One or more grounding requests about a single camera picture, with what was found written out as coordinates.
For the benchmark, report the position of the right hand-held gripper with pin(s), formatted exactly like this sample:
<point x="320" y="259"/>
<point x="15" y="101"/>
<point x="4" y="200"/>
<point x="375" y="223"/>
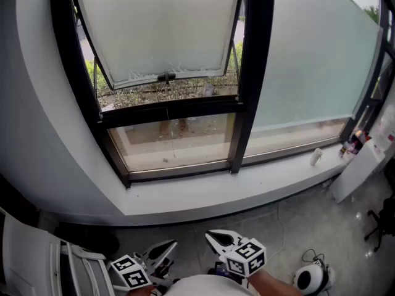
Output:
<point x="247" y="257"/>

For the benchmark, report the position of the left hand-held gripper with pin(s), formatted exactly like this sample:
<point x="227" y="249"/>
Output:
<point x="131" y="271"/>

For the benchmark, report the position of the person's left forearm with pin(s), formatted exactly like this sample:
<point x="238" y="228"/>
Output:
<point x="139" y="292"/>

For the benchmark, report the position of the person's right forearm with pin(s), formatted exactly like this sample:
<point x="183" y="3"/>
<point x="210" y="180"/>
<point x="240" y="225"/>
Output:
<point x="271" y="284"/>

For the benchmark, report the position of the person's white shirt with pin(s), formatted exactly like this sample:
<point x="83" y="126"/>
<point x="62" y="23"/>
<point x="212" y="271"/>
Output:
<point x="210" y="287"/>

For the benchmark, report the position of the white windowsill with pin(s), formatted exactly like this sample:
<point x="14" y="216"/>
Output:
<point x="216" y="190"/>

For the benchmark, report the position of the white round device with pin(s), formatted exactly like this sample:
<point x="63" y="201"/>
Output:
<point x="308" y="279"/>

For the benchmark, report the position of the clear lower glass pane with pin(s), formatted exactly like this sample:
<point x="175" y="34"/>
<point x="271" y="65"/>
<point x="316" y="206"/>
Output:
<point x="172" y="146"/>

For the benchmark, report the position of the white paper roll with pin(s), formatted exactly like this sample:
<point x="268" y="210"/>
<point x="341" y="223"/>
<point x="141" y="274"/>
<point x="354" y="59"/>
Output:
<point x="316" y="157"/>

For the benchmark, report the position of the black office chair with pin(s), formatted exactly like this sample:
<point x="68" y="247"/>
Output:
<point x="385" y="220"/>

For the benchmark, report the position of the small colourful clutter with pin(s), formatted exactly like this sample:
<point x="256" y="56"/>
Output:
<point x="358" y="137"/>

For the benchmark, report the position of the window with mesh screen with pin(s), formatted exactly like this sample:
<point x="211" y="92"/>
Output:
<point x="256" y="72"/>

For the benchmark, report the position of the metal window stay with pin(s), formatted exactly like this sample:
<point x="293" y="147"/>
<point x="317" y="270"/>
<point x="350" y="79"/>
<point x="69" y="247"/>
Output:
<point x="235" y="60"/>

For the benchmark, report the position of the translucent white water jug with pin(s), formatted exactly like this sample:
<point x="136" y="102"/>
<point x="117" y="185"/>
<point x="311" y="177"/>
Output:
<point x="384" y="128"/>

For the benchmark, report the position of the large frosted glass pane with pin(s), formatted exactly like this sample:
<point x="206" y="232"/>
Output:
<point x="308" y="57"/>

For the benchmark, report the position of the frosted window sash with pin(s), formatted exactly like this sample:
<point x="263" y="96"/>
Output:
<point x="154" y="26"/>

